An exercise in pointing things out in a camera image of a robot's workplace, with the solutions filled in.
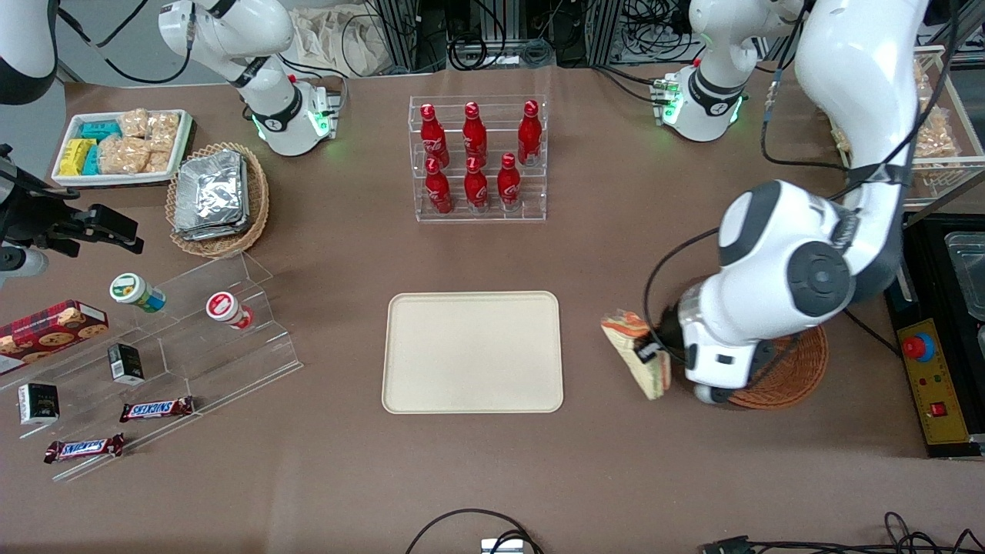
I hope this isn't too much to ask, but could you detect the yellow snack pack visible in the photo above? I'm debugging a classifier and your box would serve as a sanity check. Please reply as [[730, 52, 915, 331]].
[[59, 138, 98, 177]]

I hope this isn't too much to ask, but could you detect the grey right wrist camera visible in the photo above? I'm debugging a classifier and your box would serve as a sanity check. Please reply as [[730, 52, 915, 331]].
[[0, 245, 49, 280]]

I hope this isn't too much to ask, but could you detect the light wicker basket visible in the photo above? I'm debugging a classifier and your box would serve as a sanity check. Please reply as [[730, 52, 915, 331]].
[[165, 142, 271, 259]]

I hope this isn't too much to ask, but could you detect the triangular sandwich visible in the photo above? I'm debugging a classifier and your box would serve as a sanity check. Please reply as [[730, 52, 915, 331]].
[[600, 309, 673, 402]]

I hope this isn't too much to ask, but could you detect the white rectangular snack tray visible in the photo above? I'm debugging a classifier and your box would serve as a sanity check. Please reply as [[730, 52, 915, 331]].
[[51, 108, 193, 188]]

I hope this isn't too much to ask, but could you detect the red cola bottle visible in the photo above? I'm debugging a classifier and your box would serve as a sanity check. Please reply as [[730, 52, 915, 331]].
[[516, 99, 543, 167], [463, 155, 490, 213], [496, 152, 523, 211], [462, 101, 489, 165], [419, 103, 450, 167], [424, 157, 454, 215]]

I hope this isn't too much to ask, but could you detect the clear plastic container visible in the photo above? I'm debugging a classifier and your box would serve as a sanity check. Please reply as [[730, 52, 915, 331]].
[[944, 230, 985, 322]]

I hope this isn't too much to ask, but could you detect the orange wicker basket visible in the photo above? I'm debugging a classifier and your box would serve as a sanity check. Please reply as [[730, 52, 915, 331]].
[[726, 323, 830, 410]]

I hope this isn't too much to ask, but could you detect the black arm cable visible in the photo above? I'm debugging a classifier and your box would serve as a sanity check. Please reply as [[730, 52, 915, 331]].
[[643, 228, 721, 366]]

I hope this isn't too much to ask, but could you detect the clear acrylic bottle rack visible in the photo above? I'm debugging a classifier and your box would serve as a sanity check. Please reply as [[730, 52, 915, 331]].
[[408, 94, 549, 225]]

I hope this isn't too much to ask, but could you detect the clear acrylic step display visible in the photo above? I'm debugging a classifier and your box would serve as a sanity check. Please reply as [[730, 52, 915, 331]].
[[0, 251, 304, 484]]

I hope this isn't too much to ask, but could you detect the black cable with connector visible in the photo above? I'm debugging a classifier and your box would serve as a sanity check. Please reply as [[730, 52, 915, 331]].
[[699, 511, 985, 554]]

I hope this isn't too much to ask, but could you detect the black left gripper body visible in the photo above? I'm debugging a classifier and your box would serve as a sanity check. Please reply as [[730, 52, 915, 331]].
[[651, 305, 688, 369]]

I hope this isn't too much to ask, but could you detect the beige cloth bag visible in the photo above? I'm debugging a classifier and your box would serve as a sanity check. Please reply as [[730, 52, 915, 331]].
[[291, 6, 387, 78]]

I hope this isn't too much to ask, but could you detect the beige plastic tray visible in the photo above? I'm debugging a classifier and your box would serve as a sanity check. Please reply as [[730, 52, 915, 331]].
[[381, 290, 565, 416]]

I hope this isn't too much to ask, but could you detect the snickers bar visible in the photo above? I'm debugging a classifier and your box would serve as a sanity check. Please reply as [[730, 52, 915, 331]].
[[119, 395, 196, 424], [43, 432, 126, 465]]

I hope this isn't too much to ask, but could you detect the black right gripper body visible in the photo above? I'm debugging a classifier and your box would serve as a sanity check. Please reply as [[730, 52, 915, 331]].
[[0, 145, 95, 259]]

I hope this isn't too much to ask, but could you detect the small black box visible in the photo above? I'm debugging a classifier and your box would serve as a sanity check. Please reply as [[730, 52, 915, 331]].
[[17, 382, 61, 426], [106, 342, 146, 387]]

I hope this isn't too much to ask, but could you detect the red lid cup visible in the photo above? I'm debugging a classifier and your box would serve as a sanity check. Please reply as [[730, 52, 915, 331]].
[[205, 290, 255, 332]]

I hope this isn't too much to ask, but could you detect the silver foil pouch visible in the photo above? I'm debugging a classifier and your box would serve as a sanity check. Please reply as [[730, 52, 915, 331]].
[[175, 150, 247, 232], [172, 215, 252, 242]]

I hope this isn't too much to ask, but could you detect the green lid cup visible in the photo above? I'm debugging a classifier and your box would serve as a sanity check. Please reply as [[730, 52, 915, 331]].
[[109, 272, 167, 314]]

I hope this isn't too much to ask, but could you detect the black looped table cable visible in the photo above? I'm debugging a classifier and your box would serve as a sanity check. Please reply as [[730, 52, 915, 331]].
[[405, 508, 544, 554]]

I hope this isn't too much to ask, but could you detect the red cookie box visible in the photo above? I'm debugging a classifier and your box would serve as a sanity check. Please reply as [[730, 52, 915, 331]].
[[0, 299, 110, 376]]

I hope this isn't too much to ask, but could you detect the white wire rack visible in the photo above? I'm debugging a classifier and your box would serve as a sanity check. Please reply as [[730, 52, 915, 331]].
[[827, 45, 985, 213]]

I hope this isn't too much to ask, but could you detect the coiled black cable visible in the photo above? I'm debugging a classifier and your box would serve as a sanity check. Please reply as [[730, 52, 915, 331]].
[[449, 34, 503, 72]]

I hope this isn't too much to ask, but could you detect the yellow control box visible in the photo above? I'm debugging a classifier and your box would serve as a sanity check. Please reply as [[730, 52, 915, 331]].
[[885, 296, 985, 460]]

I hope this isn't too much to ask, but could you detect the coiled grey cable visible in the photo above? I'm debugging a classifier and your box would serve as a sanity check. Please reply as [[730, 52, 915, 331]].
[[514, 37, 556, 68]]

